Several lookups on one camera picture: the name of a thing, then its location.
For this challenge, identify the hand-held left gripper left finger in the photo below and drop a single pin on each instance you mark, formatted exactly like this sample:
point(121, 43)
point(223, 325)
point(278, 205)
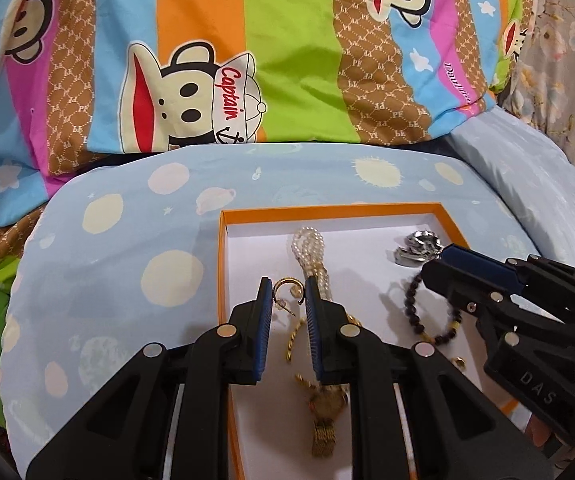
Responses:
point(262, 320)

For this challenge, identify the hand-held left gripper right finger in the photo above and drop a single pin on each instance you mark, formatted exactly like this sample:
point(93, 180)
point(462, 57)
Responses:
point(315, 325)

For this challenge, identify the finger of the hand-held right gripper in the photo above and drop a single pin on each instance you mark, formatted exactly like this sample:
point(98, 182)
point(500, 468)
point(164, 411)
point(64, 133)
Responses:
point(482, 265)
point(455, 285)

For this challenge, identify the gold twisted bangle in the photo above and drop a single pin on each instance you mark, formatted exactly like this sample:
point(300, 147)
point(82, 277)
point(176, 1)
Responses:
point(292, 345)

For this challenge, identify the gold hoop earring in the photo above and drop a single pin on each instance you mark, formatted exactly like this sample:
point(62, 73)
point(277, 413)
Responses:
point(285, 285)

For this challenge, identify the silver metal brooch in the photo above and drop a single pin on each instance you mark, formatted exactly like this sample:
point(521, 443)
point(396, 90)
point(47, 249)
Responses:
point(417, 247)

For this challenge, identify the orange cardboard box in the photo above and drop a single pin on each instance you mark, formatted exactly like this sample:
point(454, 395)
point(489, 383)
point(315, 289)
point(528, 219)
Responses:
point(257, 255)

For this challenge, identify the small gold earring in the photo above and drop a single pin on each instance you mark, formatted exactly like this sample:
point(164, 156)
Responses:
point(460, 361)

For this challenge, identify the gold link watch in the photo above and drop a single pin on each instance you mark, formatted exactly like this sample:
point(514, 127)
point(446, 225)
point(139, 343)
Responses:
point(325, 420)

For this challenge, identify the light blue pillow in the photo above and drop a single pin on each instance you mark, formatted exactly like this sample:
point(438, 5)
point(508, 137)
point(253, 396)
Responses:
point(532, 170)

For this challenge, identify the blue planet print cushion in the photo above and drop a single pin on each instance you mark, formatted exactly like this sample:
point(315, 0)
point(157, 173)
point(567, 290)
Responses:
point(117, 260)

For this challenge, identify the floral grey fabric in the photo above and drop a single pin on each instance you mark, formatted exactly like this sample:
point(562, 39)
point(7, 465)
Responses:
point(562, 60)

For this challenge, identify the colourful monkey print blanket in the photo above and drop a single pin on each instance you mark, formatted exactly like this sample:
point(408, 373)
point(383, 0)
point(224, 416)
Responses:
point(267, 50)

